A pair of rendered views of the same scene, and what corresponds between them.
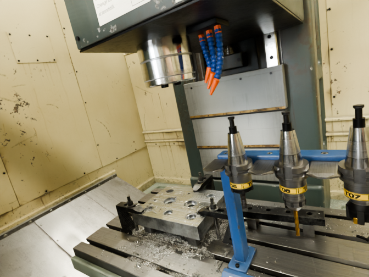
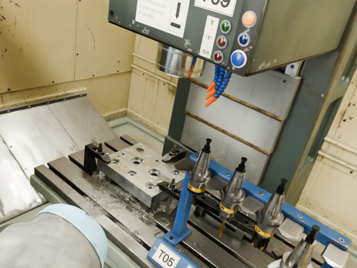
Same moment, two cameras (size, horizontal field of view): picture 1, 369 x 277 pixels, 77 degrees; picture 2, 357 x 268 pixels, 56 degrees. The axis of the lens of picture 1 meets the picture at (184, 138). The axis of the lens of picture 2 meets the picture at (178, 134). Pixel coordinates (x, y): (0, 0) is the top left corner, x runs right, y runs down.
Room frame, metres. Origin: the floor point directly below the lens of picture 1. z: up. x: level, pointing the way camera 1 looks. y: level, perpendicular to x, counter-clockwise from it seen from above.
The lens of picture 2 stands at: (-0.30, 0.00, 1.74)
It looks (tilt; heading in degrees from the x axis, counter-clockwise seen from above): 28 degrees down; 358
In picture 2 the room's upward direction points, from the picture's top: 12 degrees clockwise
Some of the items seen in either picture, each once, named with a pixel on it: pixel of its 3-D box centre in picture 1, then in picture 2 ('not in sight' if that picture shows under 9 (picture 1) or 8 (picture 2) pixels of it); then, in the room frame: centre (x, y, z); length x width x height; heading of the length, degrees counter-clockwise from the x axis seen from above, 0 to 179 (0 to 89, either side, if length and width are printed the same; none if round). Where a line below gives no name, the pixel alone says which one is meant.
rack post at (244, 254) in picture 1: (235, 214); (185, 201); (0.57, -0.09, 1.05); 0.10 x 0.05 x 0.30; 144
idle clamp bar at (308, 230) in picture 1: (279, 219); (222, 216); (0.67, -0.25, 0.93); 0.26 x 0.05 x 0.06; 59
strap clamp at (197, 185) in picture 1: (203, 187); (172, 159); (0.92, -0.04, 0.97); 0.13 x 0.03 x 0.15; 144
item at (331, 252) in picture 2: not in sight; (334, 257); (0.27, -0.42, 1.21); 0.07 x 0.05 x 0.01; 144
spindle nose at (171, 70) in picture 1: (167, 63); (182, 51); (0.74, 0.01, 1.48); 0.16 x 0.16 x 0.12
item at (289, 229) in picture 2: not in sight; (289, 229); (0.33, -0.33, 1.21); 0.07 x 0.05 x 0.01; 144
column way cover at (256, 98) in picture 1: (236, 129); (230, 114); (1.10, -0.25, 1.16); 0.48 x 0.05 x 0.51; 54
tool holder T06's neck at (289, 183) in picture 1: (292, 181); (230, 202); (0.43, -0.20, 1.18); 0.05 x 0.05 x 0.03
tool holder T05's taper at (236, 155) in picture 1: (235, 147); (203, 161); (0.49, -0.11, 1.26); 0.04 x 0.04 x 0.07
